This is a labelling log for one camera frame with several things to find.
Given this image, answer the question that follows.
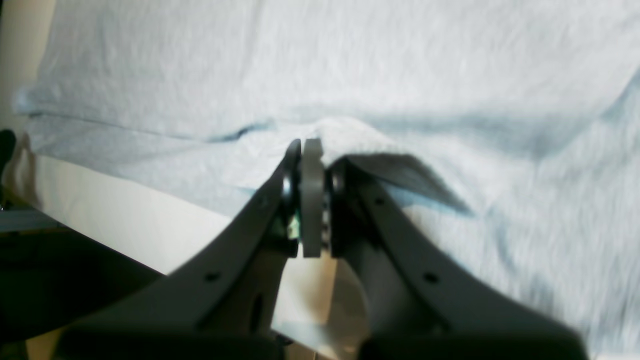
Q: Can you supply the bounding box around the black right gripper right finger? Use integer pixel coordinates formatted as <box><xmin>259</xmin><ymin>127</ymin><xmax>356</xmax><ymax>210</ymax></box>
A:
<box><xmin>327</xmin><ymin>159</ymin><xmax>588</xmax><ymax>360</ymax></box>

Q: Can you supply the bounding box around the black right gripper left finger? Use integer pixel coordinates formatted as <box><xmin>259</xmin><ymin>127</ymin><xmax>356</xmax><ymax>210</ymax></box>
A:
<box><xmin>54</xmin><ymin>139</ymin><xmax>325</xmax><ymax>360</ymax></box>

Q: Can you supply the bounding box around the grey T-shirt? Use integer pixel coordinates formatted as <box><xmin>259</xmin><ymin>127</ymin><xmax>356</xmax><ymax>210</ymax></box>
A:
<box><xmin>13</xmin><ymin>0</ymin><xmax>639</xmax><ymax>356</ymax></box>

